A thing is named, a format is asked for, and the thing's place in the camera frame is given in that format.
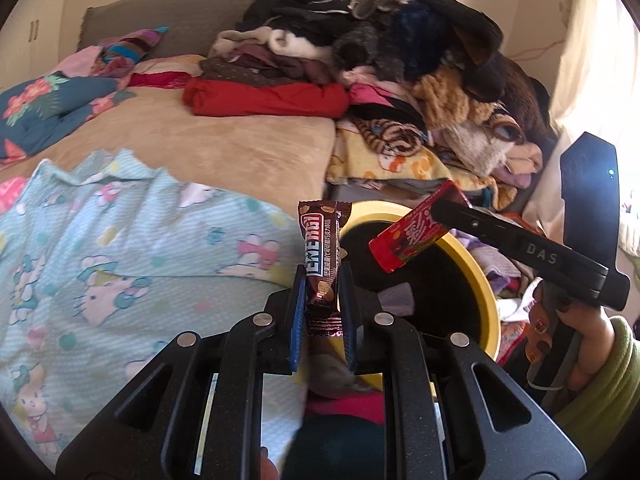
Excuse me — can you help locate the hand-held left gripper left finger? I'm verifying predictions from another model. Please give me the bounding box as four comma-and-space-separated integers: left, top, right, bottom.
55, 264, 307, 480

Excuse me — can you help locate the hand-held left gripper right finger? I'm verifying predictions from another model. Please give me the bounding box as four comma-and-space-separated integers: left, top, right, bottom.
338, 262, 587, 480

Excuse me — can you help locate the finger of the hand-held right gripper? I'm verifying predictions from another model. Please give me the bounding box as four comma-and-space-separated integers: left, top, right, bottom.
430, 199, 517, 254

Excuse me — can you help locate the red candy wrapper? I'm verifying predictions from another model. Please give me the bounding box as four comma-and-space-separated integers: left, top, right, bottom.
368, 180, 473, 274

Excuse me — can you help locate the brown chocolate bar wrapper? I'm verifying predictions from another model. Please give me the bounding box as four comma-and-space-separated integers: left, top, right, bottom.
297, 200, 353, 337

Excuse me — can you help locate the yellow rimmed black trash bin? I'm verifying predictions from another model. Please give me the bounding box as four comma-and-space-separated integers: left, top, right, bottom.
327, 201, 501, 391

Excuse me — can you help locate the person's right forearm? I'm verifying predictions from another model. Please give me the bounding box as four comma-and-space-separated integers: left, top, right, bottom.
552, 317, 640, 441

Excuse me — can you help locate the person's right hand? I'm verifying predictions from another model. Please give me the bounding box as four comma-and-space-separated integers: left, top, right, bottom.
524, 282, 616, 387

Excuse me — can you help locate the person's left hand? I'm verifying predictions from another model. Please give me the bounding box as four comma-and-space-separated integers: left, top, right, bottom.
259, 447, 280, 480

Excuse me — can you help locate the light purple garment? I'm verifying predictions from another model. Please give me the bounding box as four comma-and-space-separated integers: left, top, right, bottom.
479, 240, 537, 302

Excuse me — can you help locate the magenta cloth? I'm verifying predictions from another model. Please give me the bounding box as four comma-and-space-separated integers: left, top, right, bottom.
305, 392, 386, 424

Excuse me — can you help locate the yellow cartoon blanket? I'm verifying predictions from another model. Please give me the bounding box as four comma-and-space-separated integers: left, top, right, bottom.
327, 127, 519, 212

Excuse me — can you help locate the brown plush toy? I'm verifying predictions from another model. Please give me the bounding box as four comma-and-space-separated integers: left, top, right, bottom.
412, 55, 557, 177

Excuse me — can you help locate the tiger striped cloth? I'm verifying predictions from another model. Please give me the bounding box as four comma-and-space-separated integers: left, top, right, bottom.
355, 117, 432, 162

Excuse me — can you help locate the dark teal garment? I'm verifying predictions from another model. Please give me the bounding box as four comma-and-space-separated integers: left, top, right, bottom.
282, 412, 388, 480

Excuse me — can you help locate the white curtain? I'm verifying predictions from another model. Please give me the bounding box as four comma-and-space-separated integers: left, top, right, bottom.
525, 0, 640, 271

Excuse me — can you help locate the pink garment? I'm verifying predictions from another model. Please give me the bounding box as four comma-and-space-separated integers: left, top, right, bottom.
347, 82, 427, 112

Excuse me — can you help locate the light blue cartoon cat sheet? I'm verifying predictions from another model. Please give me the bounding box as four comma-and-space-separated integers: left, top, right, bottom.
0, 149, 341, 476

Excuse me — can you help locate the beige bed sheet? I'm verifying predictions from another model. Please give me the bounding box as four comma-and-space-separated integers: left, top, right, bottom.
0, 85, 336, 221

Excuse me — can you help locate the dark blue fuzzy garment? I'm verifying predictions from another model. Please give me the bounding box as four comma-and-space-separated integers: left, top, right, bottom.
390, 7, 452, 62

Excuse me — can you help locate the black furry garment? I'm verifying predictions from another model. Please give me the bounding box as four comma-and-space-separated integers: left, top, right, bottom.
405, 0, 506, 104

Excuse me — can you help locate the grey dotted garment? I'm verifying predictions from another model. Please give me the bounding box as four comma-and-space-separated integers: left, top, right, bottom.
330, 20, 402, 72

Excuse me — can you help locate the red folded garment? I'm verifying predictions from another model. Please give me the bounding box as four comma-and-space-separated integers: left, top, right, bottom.
182, 77, 349, 117

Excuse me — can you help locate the grey plush item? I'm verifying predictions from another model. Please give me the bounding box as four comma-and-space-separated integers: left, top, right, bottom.
350, 0, 416, 19

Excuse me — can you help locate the white fleece garment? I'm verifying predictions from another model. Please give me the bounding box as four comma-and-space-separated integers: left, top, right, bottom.
267, 27, 336, 59

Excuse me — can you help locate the dark dotted garment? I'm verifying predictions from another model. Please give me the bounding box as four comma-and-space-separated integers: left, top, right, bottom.
200, 54, 312, 87

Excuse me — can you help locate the black jacket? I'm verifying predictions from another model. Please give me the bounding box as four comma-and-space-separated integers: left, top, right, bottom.
245, 0, 362, 37

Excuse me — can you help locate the red and cream pillow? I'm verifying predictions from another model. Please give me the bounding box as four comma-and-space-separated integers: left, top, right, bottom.
127, 55, 206, 89

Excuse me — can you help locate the beige garment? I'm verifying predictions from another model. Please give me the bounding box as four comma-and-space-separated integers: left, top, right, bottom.
207, 29, 274, 59

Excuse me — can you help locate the pink cartoon blanket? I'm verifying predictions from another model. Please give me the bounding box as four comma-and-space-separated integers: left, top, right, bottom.
0, 177, 27, 211

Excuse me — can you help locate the striped pillow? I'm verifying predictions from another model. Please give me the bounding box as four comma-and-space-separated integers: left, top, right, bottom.
92, 26, 169, 79

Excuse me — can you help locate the grey padded headboard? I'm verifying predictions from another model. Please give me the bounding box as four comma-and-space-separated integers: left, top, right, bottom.
80, 0, 261, 57

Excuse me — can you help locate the blue floral quilt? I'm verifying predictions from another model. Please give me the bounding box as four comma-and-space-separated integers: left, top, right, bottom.
0, 45, 137, 163

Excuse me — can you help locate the white wardrobe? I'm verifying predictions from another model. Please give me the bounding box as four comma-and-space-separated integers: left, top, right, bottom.
10, 0, 68, 81

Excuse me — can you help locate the black cable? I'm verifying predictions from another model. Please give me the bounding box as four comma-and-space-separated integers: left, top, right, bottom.
507, 40, 564, 64

